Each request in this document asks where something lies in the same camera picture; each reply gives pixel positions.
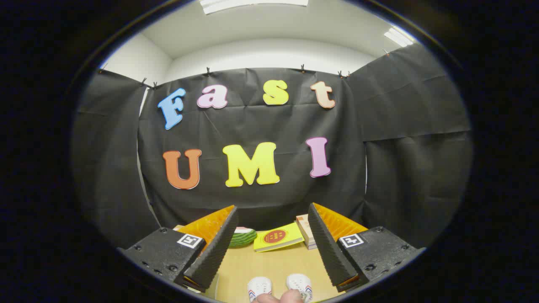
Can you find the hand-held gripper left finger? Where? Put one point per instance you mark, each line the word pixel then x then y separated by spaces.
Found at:
pixel 214 248

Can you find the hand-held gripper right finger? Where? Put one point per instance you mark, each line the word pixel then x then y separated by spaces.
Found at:
pixel 328 248

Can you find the white canvas shoe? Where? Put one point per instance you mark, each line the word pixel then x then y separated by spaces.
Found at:
pixel 259 286
pixel 300 283

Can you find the beige paperback book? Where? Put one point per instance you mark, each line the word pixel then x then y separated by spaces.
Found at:
pixel 302 220
pixel 310 239
pixel 312 246

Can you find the watermelon slice plush toy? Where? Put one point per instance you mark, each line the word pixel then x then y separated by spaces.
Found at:
pixel 242 239

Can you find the yellow book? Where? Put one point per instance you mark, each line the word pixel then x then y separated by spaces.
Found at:
pixel 276 237

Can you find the ceiling light panel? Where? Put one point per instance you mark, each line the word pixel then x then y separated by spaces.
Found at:
pixel 398 37

